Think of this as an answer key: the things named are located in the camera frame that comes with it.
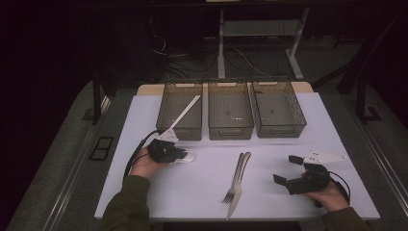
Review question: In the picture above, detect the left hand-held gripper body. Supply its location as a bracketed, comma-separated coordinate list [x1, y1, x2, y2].
[147, 128, 180, 165]

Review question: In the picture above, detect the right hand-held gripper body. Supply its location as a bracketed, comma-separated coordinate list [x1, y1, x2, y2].
[286, 148, 348, 195]

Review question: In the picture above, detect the white chopstick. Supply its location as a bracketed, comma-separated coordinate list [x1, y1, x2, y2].
[166, 94, 202, 132]
[166, 95, 200, 133]

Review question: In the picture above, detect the smoky transparent plastic bin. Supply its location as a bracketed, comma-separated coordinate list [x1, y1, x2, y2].
[155, 81, 204, 141]
[250, 80, 308, 139]
[207, 80, 255, 141]

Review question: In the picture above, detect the steel table knife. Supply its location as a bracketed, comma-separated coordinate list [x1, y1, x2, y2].
[225, 151, 252, 220]

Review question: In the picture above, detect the steel fork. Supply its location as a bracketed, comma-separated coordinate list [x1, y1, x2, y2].
[221, 152, 246, 205]

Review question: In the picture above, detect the person's left hand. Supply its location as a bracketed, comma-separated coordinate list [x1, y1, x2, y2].
[129, 145, 168, 180]

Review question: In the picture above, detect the person's right hand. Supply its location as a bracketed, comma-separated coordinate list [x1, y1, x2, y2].
[302, 181, 350, 213]

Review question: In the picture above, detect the white table cover sheet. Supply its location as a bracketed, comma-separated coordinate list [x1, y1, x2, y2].
[94, 91, 381, 220]

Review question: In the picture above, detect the black metal stand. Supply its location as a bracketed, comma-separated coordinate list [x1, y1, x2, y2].
[91, 71, 112, 126]
[355, 75, 383, 125]

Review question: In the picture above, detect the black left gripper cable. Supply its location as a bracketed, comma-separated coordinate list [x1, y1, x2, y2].
[123, 129, 163, 181]

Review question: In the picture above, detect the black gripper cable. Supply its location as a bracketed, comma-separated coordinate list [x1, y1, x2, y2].
[123, 129, 163, 181]
[328, 170, 352, 206]

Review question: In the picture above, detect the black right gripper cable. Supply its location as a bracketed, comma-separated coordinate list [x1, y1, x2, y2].
[328, 170, 352, 206]

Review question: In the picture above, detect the black floor cables tangle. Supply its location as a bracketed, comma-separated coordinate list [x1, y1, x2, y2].
[148, 15, 222, 81]

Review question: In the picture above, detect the white floor cable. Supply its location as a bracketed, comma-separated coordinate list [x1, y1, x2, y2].
[230, 47, 273, 78]

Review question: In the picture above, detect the white metal frame stand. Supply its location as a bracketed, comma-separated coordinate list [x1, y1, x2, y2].
[217, 8, 311, 81]

